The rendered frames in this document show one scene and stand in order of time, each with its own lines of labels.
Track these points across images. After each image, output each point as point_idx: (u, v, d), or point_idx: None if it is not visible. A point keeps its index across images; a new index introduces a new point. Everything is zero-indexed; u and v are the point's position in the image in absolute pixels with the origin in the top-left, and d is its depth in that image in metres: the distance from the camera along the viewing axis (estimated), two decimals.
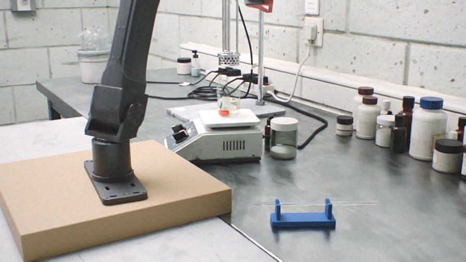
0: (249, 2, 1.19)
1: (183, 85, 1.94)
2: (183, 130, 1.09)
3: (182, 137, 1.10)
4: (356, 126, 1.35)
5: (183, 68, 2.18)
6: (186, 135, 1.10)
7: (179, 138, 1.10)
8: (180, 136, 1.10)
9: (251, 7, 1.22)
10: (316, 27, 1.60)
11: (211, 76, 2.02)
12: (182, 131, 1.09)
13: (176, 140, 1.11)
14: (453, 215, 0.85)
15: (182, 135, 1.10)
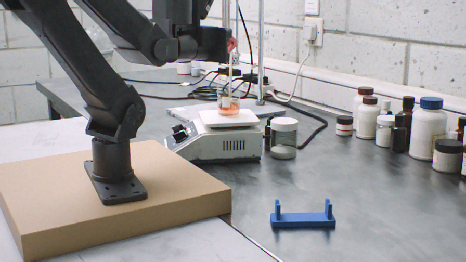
0: None
1: (183, 85, 1.94)
2: (183, 130, 1.09)
3: (182, 137, 1.10)
4: (356, 126, 1.35)
5: (183, 68, 2.18)
6: (186, 135, 1.10)
7: (179, 138, 1.10)
8: (180, 136, 1.10)
9: None
10: (316, 27, 1.60)
11: (211, 76, 2.02)
12: (182, 131, 1.09)
13: (176, 140, 1.11)
14: (453, 215, 0.85)
15: (182, 135, 1.10)
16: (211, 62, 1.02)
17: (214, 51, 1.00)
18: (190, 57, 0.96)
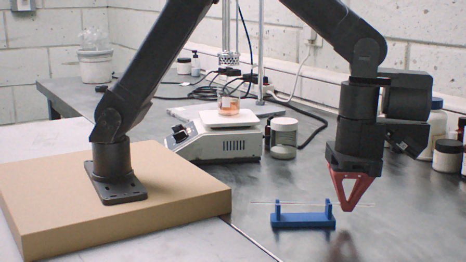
0: None
1: (183, 85, 1.94)
2: (183, 130, 1.09)
3: (182, 137, 1.10)
4: None
5: (183, 68, 2.18)
6: (186, 135, 1.10)
7: (179, 138, 1.10)
8: (180, 136, 1.10)
9: (336, 183, 0.79)
10: None
11: (211, 76, 2.02)
12: (182, 131, 1.09)
13: (176, 140, 1.11)
14: (453, 215, 0.85)
15: (182, 135, 1.10)
16: (335, 153, 0.78)
17: (350, 152, 0.77)
18: (344, 109, 0.77)
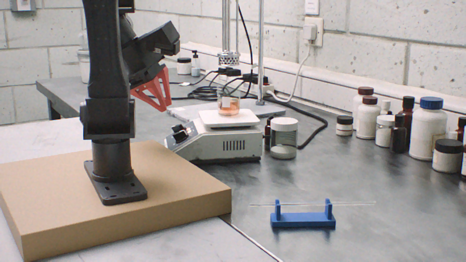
0: (131, 86, 1.04)
1: (183, 85, 1.94)
2: (183, 130, 1.09)
3: (182, 137, 1.10)
4: (356, 126, 1.35)
5: (183, 68, 2.18)
6: (186, 135, 1.10)
7: (179, 138, 1.10)
8: (180, 136, 1.10)
9: (138, 97, 1.05)
10: (316, 27, 1.60)
11: (211, 76, 2.02)
12: (182, 131, 1.09)
13: (176, 140, 1.11)
14: (453, 215, 0.85)
15: (182, 135, 1.10)
16: None
17: (128, 72, 1.03)
18: (129, 34, 1.01)
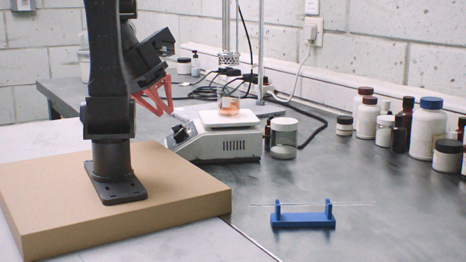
0: (150, 82, 1.03)
1: (183, 85, 1.94)
2: (182, 128, 1.11)
3: (183, 135, 1.11)
4: (356, 126, 1.35)
5: (183, 68, 2.18)
6: (185, 133, 1.11)
7: (181, 137, 1.10)
8: (182, 135, 1.10)
9: (155, 96, 1.04)
10: (316, 27, 1.60)
11: (211, 76, 2.02)
12: (182, 128, 1.11)
13: (178, 141, 1.09)
14: (453, 215, 0.85)
15: (184, 132, 1.11)
16: (135, 78, 1.03)
17: (143, 70, 1.03)
18: (131, 40, 1.02)
